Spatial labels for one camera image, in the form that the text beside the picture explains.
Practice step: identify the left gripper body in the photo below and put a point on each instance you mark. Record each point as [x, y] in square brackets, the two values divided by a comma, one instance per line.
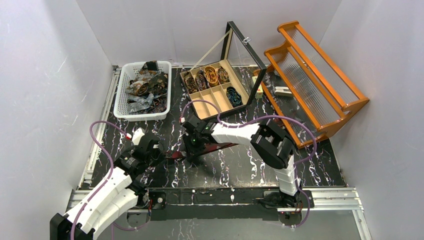
[159, 151]

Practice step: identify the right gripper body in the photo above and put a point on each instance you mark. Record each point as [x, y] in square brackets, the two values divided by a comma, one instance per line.
[192, 149]

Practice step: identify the red patterned tie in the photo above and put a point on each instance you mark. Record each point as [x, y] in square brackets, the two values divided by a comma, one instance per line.
[266, 138]

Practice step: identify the blue green tie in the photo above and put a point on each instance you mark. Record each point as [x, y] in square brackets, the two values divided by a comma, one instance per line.
[234, 97]

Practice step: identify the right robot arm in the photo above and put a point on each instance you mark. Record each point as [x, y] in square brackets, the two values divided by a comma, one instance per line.
[287, 195]

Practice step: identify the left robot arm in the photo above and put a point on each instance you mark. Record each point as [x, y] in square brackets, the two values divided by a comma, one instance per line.
[120, 190]

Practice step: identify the pile of patterned ties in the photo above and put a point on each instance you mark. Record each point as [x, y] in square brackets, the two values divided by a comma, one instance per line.
[147, 93]

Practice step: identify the rolled dark striped tie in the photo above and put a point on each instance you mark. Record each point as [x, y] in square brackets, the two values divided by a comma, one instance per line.
[190, 83]

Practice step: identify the rolled purple patterned tie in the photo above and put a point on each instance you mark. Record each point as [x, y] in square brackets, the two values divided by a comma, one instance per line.
[201, 81]

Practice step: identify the wooden tie storage box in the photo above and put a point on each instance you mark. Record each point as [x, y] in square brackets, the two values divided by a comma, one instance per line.
[212, 100]

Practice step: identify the rolled orange tie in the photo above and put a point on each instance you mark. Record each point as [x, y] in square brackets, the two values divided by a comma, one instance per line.
[211, 76]

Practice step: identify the white plastic basket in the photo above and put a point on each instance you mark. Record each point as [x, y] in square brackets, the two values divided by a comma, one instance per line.
[128, 73]

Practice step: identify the rolled brown patterned tie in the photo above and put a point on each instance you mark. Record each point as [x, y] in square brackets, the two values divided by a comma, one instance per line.
[222, 75]

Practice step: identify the small cream box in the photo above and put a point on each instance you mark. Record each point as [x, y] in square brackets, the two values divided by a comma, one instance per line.
[259, 92]

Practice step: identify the glass box lid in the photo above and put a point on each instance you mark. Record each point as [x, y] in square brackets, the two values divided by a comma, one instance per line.
[242, 63]

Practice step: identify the white stapler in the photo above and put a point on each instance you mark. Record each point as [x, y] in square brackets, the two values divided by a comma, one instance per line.
[283, 91]

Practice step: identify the orange wooden rack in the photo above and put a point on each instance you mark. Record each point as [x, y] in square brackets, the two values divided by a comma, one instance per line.
[326, 95]

